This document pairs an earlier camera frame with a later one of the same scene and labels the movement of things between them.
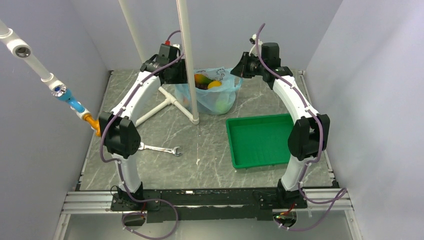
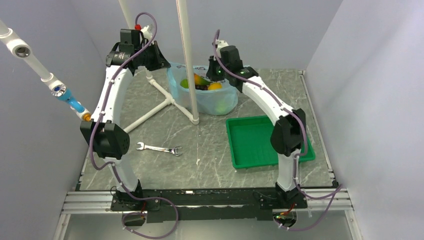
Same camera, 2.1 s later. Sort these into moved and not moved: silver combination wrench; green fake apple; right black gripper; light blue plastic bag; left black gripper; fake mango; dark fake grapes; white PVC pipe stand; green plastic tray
Moved: right black gripper; left black gripper; green fake apple
Not moved: fake mango; white PVC pipe stand; silver combination wrench; light blue plastic bag; dark fake grapes; green plastic tray
